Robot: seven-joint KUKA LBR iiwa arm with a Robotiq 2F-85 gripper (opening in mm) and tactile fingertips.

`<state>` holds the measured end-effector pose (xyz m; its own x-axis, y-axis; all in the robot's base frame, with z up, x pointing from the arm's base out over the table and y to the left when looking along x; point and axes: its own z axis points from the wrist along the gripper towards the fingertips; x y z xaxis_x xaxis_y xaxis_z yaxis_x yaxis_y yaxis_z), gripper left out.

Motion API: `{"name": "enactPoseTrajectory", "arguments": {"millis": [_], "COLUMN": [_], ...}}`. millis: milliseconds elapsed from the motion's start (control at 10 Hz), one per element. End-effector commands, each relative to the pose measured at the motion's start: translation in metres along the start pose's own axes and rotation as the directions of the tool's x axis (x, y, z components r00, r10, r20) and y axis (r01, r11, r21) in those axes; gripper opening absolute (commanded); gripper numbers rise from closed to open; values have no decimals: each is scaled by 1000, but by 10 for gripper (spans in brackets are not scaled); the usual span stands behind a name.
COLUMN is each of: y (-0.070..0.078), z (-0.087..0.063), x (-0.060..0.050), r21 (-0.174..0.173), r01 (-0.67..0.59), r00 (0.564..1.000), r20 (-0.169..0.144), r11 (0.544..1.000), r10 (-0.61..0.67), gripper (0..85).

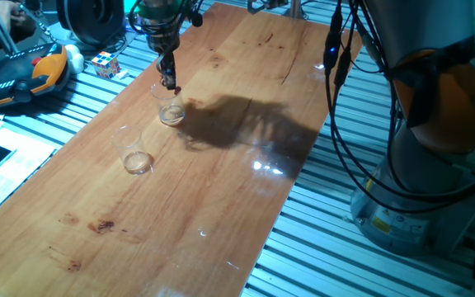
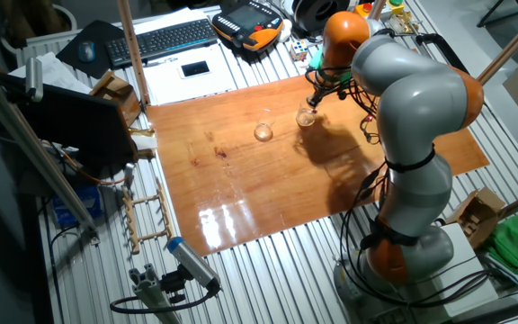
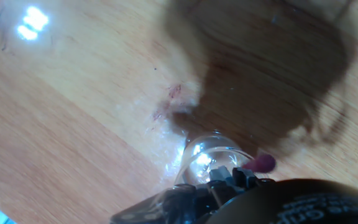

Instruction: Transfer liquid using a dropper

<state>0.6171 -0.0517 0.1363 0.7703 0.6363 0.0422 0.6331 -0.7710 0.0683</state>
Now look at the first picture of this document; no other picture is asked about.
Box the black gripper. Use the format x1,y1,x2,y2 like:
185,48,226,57
144,16,181,91

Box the glass dropper with red bulb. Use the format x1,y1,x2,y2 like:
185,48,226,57
169,84,182,121

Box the person hand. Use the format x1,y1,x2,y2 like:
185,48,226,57
0,0,31,45

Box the clear glass beaker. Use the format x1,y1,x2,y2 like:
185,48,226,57
111,125,155,177
150,81,187,127

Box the colourful puzzle cube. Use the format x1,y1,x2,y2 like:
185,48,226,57
91,50,121,80

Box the green wrist adapter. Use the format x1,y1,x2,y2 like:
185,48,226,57
136,0,181,21

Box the black round spool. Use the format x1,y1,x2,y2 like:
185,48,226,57
55,0,125,46

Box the thin metal tripod leg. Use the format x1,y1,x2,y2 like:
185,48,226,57
18,0,57,42

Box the upright stand pole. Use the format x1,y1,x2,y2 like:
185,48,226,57
282,0,309,21

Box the wooden board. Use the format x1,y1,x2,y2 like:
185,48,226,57
0,2,364,297

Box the orange black teach pendant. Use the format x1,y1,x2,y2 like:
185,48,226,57
0,42,72,110

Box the white printed paper sheet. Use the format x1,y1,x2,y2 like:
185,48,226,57
0,127,59,228

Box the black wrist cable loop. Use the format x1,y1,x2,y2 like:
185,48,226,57
128,0,205,36

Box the black cable with lit plug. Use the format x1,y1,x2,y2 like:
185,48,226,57
322,0,475,214

